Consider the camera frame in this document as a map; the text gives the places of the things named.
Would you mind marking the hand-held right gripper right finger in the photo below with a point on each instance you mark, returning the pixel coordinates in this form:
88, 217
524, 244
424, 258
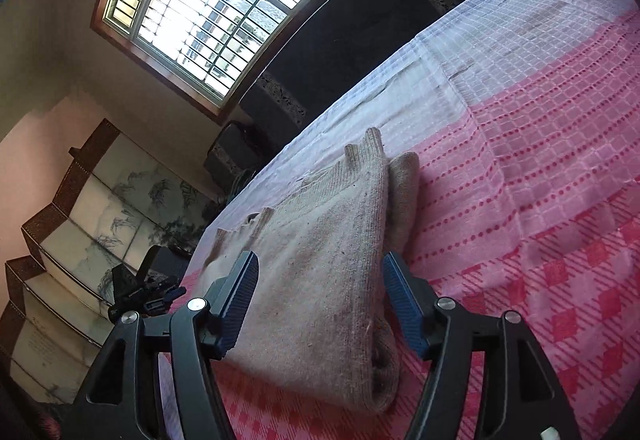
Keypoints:
405, 305

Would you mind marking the dark blue wooden armchair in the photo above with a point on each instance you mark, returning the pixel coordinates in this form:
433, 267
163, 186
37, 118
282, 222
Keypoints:
235, 149

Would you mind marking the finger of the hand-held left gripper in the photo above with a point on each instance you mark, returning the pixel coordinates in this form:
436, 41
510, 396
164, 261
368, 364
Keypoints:
167, 292
157, 307

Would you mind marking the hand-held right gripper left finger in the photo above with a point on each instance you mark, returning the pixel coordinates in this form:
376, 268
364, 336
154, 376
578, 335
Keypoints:
240, 300

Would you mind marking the pink and white checked blanket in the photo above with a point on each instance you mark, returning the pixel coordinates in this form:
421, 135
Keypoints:
525, 169

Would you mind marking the barred window with wooden frame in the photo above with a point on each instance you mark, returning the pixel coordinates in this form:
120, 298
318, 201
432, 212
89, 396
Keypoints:
225, 19

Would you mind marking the painted folding screen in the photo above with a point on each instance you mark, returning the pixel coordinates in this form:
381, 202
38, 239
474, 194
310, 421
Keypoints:
100, 200

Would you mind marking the dark blue sofa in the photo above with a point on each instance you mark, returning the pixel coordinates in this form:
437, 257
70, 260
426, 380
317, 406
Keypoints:
350, 34

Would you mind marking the beige knitted sweater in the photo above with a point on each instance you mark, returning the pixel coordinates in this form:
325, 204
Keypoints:
320, 280

